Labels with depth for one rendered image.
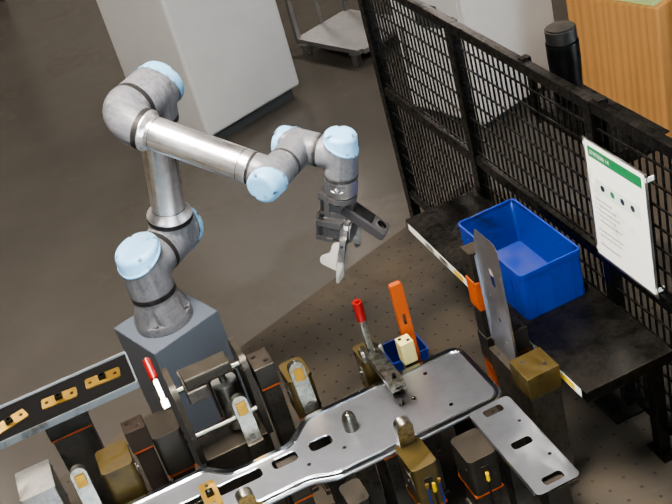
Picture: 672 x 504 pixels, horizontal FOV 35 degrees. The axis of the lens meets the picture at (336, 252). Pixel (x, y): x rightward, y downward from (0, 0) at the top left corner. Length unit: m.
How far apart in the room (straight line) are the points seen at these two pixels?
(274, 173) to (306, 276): 2.55
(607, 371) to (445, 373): 0.37
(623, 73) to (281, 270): 1.79
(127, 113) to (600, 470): 1.35
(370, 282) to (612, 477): 1.12
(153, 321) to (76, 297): 2.55
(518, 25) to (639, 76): 0.79
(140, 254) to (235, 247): 2.54
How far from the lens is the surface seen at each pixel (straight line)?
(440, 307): 3.19
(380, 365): 2.44
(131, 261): 2.64
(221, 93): 6.11
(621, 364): 2.39
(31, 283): 5.54
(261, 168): 2.26
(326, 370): 3.08
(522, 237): 2.79
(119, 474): 2.44
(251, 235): 5.21
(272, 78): 6.31
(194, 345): 2.74
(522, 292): 2.50
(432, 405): 2.42
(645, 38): 4.94
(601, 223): 2.44
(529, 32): 5.62
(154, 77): 2.50
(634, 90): 5.10
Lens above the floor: 2.59
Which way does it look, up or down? 32 degrees down
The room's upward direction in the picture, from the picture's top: 16 degrees counter-clockwise
